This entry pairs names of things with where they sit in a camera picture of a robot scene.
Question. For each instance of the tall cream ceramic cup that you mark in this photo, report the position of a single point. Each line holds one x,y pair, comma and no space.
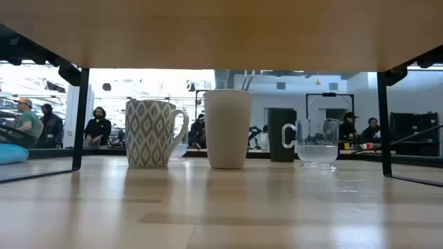
226,131

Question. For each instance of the tall black cup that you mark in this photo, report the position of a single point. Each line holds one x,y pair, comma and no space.
275,138

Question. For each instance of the grey white patterned mug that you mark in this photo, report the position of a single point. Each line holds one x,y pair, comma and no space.
149,135

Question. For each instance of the clear glass mug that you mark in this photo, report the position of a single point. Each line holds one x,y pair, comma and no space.
317,154
180,150

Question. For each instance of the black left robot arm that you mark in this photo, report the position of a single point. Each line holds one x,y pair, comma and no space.
20,52

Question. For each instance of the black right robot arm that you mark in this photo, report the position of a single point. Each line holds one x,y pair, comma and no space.
429,58

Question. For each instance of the person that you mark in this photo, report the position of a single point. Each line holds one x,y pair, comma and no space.
29,121
198,131
347,129
52,128
98,129
372,131
264,140

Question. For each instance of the yellow pendant lamp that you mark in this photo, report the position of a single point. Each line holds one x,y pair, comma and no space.
317,82

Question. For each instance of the red cup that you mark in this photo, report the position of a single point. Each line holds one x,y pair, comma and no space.
367,146

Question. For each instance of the black cabinet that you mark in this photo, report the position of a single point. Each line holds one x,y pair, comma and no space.
413,133

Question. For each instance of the blue cloth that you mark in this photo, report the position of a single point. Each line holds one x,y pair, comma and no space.
12,154

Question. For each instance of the black background gantry frame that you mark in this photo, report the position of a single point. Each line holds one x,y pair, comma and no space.
328,94

